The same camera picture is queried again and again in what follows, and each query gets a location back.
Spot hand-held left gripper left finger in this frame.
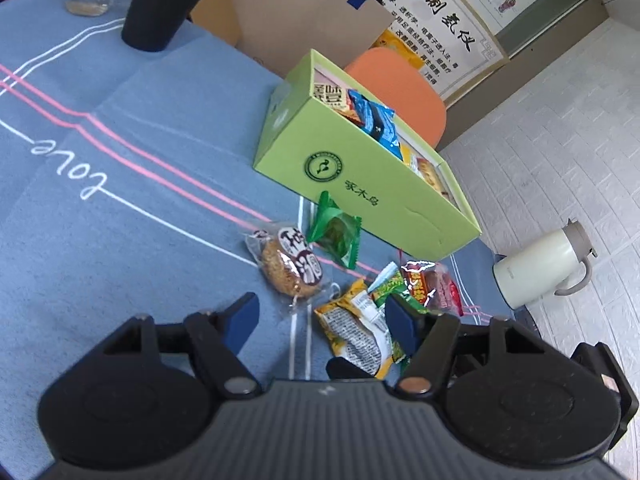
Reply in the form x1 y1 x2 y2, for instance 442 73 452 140
102 291 262 401

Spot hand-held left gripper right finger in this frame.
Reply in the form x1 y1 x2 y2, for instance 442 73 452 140
385 294 571 401

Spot yellow snack packet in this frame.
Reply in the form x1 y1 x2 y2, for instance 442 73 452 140
314 279 401 380

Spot light green cardboard box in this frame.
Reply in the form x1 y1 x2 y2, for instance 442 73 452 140
252 49 483 261

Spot blue snack packet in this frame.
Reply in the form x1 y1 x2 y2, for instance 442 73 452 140
347 89 403 160

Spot beige black label snack packet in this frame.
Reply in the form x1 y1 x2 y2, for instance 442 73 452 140
312 72 353 116

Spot green striped snack packet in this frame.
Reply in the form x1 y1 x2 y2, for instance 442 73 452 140
367 261 431 316

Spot red clear snack packet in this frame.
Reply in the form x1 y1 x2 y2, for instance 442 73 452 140
400 259 466 317

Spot clear round cookie packet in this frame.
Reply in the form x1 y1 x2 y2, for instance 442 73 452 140
244 222 341 316

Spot white thermos jug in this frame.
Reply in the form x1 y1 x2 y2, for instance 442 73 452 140
492 218 598 311

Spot blue striped tablecloth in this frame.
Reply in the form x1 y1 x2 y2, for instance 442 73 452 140
0 0 518 461

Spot orange chair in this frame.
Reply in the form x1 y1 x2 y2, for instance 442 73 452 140
344 47 447 151

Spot printed poster board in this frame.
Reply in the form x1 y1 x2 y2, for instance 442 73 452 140
340 0 511 106

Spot folded cardboard piece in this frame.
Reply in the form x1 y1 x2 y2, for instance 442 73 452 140
190 0 243 48

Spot black coffee cup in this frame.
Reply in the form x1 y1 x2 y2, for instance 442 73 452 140
121 0 223 53

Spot brown paper bag blue handles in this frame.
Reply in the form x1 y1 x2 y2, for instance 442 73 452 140
227 0 396 78

